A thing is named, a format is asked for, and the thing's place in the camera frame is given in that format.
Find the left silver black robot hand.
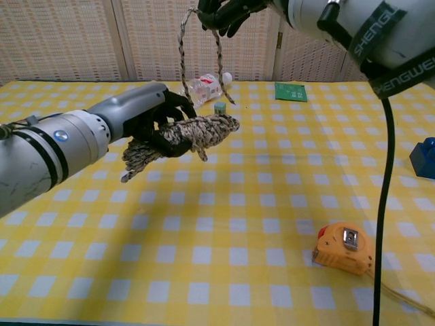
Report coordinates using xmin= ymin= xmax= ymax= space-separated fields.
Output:
xmin=87 ymin=82 xmax=198 ymax=159

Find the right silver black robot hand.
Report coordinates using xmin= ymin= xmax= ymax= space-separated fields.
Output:
xmin=198 ymin=0 xmax=268 ymax=38

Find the braided rope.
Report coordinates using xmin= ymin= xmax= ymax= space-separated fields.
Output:
xmin=121 ymin=7 xmax=241 ymax=183

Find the clear plastic water bottle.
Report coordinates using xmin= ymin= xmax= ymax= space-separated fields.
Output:
xmin=185 ymin=72 xmax=233 ymax=109

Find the woven folding screen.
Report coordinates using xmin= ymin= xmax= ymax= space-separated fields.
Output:
xmin=0 ymin=0 xmax=435 ymax=86

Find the green square card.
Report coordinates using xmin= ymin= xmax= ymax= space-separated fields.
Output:
xmin=274 ymin=81 xmax=309 ymax=103

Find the yellow checked tablecloth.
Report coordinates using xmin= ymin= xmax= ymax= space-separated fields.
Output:
xmin=0 ymin=80 xmax=435 ymax=326

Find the blue toy building brick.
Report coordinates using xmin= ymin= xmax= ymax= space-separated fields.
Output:
xmin=408 ymin=137 xmax=435 ymax=180

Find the orange tape measure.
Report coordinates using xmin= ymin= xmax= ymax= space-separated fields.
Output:
xmin=311 ymin=222 xmax=435 ymax=320

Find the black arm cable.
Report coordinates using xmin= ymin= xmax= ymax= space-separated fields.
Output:
xmin=372 ymin=96 xmax=396 ymax=326

